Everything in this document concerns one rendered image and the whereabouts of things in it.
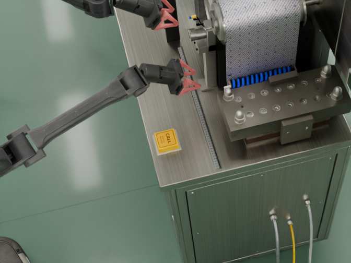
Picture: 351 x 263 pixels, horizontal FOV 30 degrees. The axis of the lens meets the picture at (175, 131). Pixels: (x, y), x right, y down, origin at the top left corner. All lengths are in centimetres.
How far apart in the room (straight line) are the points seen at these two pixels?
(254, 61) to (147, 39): 51
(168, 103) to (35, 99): 140
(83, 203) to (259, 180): 116
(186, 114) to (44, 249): 115
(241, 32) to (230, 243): 98
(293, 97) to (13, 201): 163
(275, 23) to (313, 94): 28
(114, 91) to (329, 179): 89
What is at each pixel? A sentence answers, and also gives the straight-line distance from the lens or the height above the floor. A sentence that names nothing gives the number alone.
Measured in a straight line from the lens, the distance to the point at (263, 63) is 216.
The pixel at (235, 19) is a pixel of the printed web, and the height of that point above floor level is 129.
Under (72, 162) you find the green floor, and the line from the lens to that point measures 329.
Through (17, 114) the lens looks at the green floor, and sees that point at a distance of 354.
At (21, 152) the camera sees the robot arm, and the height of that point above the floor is 118.
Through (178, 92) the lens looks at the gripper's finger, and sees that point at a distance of 207.
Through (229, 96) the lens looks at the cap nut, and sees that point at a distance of 211.
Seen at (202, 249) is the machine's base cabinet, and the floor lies 32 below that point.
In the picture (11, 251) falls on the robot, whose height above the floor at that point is 24.
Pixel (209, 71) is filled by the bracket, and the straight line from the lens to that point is 224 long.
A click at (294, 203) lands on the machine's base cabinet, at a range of 250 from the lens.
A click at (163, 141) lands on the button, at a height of 92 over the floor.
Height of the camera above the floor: 275
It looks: 56 degrees down
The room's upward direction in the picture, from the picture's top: 8 degrees counter-clockwise
